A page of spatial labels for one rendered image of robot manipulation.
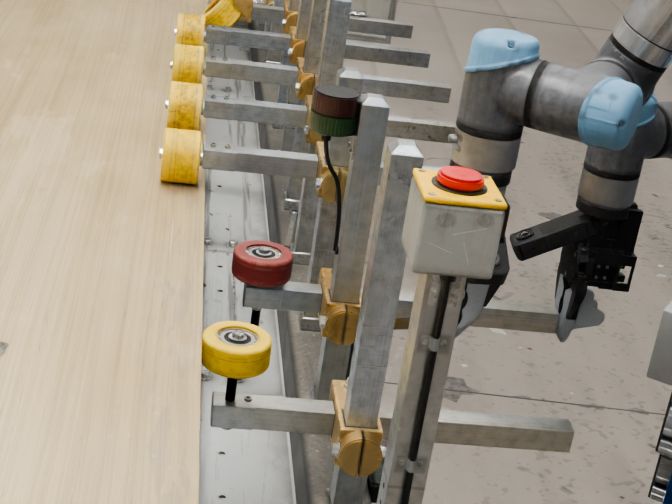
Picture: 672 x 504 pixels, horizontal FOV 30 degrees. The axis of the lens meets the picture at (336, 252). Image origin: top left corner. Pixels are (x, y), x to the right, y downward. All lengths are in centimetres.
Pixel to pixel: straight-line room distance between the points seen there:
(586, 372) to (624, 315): 47
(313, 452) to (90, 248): 39
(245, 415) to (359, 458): 14
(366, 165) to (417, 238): 54
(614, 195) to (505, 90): 35
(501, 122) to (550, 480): 176
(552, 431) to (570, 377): 200
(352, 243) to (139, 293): 28
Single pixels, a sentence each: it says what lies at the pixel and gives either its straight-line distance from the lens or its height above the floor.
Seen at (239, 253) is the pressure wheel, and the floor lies 91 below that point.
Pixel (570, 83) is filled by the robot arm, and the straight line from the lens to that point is 136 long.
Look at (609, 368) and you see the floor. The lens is 364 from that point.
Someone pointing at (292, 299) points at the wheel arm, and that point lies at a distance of 168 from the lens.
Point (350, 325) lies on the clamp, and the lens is 163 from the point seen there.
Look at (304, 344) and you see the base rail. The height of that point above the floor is 70.
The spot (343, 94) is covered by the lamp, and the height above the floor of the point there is 115.
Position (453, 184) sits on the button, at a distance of 104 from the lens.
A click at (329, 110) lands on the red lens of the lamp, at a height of 113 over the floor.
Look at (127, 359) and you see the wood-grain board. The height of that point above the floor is 90.
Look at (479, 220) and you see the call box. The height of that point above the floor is 120.
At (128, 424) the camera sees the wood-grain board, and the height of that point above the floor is 90.
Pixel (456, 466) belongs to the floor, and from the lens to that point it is 301.
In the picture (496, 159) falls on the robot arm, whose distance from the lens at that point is 140.
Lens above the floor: 156
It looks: 23 degrees down
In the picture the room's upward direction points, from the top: 9 degrees clockwise
